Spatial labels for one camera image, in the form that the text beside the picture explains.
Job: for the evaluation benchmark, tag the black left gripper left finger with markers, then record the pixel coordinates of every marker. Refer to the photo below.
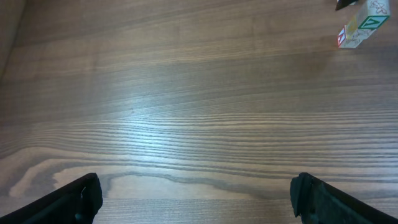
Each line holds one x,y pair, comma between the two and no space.
77,202

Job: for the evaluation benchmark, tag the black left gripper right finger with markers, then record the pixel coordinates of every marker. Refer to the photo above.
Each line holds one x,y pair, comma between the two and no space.
316,201

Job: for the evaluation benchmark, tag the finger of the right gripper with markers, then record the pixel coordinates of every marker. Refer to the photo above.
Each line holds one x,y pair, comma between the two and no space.
344,3

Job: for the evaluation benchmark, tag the wooden block number one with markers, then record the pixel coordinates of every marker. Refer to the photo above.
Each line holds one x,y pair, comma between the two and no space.
343,42

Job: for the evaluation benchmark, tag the white block red side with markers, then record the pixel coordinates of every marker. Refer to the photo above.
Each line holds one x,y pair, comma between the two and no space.
373,13

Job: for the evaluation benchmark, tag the wooden block yellow side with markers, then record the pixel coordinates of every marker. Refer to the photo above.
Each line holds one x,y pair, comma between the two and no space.
354,32

